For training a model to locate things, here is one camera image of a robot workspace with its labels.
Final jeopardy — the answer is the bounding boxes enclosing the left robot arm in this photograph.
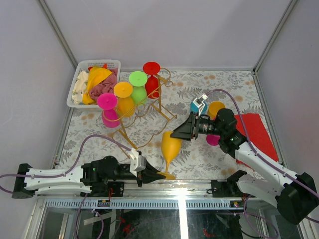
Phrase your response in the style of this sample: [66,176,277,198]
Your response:
[11,156,166,199]

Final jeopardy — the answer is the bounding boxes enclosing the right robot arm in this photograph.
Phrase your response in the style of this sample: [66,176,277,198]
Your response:
[170,109,319,225]

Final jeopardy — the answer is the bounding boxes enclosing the green wine glass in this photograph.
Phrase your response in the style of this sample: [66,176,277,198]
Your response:
[129,71,148,106]

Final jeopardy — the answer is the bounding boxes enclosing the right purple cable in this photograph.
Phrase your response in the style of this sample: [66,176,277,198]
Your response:
[205,89,319,224]

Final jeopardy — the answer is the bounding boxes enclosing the orange wine glass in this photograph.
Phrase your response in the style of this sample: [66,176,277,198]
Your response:
[158,131,182,180]
[207,101,225,120]
[114,82,135,117]

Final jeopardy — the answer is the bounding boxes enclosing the red wine glass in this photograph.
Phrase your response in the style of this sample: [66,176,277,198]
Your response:
[143,62,160,99]

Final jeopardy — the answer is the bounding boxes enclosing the floral tablecloth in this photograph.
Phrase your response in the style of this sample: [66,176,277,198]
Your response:
[55,71,269,171]

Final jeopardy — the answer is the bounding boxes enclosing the dusty pink cloth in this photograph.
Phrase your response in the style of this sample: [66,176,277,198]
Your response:
[89,68,118,101]

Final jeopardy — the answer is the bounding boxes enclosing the yellow cloth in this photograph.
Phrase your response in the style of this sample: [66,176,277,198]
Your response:
[82,66,113,105]

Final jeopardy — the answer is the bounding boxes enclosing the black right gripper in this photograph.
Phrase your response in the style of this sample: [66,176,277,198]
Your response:
[170,112,224,142]

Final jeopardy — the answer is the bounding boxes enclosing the magenta wine glass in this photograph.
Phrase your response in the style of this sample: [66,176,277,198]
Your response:
[206,135,220,146]
[97,93,120,128]

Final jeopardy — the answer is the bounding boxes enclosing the cream floral cloth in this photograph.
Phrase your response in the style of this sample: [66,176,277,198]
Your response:
[72,71,89,105]

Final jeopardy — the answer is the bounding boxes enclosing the red folded cloth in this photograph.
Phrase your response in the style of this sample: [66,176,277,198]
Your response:
[242,113,279,162]

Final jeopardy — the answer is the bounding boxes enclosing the gold wire glass rack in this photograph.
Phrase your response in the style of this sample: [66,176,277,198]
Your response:
[115,67,177,149]

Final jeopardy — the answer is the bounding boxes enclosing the blue wine glass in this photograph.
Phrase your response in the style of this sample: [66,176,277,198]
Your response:
[188,102,210,125]

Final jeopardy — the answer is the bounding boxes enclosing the aluminium mounting rail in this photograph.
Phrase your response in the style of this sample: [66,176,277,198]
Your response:
[45,180,244,210]

